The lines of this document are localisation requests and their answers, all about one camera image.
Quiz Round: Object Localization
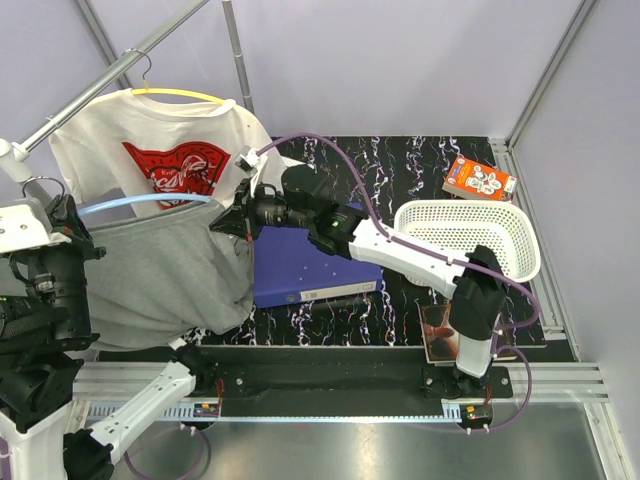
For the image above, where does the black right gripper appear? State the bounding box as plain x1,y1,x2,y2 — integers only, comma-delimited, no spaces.
211,177,313,243

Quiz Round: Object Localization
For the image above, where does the light blue plastic hanger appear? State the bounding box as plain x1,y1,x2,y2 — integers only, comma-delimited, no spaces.
22,175,214,219

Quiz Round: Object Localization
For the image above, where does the grey t shirt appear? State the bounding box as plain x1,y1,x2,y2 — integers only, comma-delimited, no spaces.
85,201,253,351

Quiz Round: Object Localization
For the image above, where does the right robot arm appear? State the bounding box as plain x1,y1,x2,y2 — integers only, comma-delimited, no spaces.
209,166,508,398

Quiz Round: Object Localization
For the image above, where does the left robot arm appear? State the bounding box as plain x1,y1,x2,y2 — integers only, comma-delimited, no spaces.
1,194,217,479

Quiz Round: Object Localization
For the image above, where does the white t shirt red print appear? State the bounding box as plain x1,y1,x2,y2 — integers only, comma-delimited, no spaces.
49,89,271,207

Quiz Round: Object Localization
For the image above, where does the yellow plastic hanger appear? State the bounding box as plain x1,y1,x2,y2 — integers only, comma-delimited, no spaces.
126,48,225,105

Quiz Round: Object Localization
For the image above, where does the metal clothes rack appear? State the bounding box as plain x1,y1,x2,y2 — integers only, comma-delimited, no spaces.
0,0,316,201

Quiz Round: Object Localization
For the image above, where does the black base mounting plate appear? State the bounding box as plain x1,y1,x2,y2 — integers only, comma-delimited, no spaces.
200,346,513,421

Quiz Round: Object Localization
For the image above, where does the dark brown book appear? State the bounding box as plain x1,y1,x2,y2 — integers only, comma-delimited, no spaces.
418,301,521,365

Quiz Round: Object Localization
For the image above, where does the white plastic basket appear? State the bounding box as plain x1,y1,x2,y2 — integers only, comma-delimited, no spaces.
393,200,541,283

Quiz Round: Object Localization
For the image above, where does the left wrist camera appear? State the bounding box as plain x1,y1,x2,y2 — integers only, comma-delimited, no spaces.
1,198,71,255

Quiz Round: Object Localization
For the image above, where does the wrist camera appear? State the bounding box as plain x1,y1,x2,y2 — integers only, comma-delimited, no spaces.
1,198,71,255
235,146,268,192

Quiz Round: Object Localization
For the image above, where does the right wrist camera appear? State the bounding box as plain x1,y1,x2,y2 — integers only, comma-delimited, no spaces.
235,146,268,192

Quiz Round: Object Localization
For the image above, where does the blue ring binder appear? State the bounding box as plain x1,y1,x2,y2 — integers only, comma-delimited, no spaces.
253,200,383,308

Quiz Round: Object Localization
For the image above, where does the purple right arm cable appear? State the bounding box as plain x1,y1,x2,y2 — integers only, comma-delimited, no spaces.
257,132,542,401

